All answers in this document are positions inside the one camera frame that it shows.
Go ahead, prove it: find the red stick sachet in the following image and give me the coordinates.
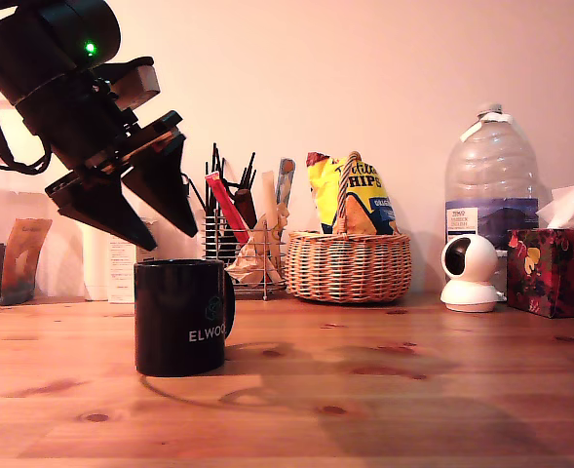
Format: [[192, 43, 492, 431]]
[[204, 172, 251, 246]]

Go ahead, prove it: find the small white round camera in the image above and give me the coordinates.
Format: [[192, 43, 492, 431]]
[[439, 234, 508, 314]]

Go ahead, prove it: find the black mug with white lettering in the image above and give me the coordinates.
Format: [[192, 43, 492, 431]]
[[134, 258, 237, 378]]

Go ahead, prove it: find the floral red tissue box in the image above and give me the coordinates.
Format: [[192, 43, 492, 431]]
[[506, 227, 574, 320]]

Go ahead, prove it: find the yellow tortilla chips bag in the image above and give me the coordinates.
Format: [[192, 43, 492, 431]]
[[306, 151, 398, 237]]

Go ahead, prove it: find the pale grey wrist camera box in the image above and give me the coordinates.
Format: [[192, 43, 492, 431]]
[[94, 56, 162, 112]]

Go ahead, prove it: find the large clear water bottle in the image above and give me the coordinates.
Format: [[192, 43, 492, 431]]
[[443, 102, 542, 251]]

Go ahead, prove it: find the orange and teal pouch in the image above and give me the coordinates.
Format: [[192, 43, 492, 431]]
[[0, 217, 55, 307]]

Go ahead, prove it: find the wire utensil rack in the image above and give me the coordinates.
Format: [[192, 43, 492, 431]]
[[202, 213, 288, 299]]

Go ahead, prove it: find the white bottle with printed label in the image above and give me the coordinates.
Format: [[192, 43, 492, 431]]
[[106, 218, 157, 304]]

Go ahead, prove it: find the woven wicker basket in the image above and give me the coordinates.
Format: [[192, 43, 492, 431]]
[[286, 150, 413, 304]]

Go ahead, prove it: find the white tissue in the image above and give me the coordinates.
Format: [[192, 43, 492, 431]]
[[534, 182, 574, 231]]

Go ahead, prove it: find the crumpled white paper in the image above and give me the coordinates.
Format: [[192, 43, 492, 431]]
[[224, 237, 281, 288]]

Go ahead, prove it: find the blue and white stick packet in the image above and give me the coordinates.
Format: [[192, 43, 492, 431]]
[[275, 157, 297, 207]]

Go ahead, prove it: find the brown wooden utensil handle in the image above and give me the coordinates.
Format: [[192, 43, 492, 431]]
[[233, 187, 259, 231]]

